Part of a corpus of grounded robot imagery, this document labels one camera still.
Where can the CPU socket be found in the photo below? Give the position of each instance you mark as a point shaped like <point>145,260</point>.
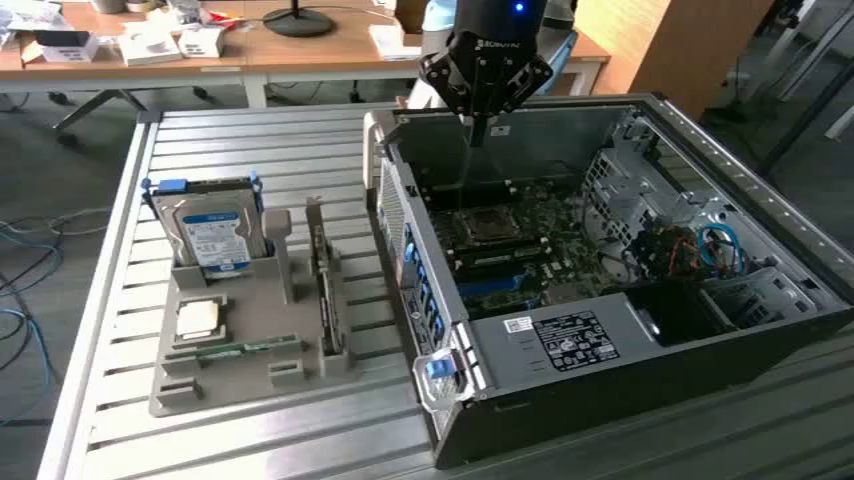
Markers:
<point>489,225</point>

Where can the blue expansion slot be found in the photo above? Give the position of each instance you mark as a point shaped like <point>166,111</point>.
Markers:
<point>489,286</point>

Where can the wooden cabinet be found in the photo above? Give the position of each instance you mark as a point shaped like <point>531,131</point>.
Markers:
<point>673,45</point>

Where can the grey parts rack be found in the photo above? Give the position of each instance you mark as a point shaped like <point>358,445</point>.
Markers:
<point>266,325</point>

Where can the white paper stack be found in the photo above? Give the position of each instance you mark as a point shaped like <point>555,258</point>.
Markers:
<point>393,42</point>

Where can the small white labelled box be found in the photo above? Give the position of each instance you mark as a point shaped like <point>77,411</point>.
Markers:
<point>200,42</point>

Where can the grey power supply unit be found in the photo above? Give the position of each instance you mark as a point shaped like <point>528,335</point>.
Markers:
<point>513,350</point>

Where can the blue case latch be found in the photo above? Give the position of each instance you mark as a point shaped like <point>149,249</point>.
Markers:
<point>440,367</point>

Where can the large white box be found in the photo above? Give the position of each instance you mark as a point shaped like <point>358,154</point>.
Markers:
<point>149,45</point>

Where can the silver disk bay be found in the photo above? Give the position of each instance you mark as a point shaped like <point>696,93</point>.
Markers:
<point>760,295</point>

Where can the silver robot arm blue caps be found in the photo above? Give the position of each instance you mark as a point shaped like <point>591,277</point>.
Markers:
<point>556,65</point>

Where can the graphics card with metal bracket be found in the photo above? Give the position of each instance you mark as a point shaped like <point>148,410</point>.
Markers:
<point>324,280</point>

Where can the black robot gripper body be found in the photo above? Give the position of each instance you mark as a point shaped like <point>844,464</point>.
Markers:
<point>496,30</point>

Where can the black open PC case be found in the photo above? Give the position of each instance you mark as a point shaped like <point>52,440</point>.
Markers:
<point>600,400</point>

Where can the silver CPU chip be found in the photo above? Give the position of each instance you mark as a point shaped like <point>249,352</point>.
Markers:
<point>196,319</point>

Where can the black RAM slot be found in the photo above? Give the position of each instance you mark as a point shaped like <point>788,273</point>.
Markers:
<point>503,258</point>

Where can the white box with black lid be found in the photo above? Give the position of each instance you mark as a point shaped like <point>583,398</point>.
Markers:
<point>66,47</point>

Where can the green RAM stick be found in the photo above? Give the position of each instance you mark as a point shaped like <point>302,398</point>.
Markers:
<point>226,348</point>

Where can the black monitor stand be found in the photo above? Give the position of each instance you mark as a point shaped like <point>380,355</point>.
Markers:
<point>297,22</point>

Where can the hard disk in blue caddy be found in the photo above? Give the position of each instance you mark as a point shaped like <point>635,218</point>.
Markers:
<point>213,235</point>

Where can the green motherboard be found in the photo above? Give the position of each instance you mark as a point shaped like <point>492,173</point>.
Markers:
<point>567,250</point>

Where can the wooden desk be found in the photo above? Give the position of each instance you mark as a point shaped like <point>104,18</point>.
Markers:
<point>300,55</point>

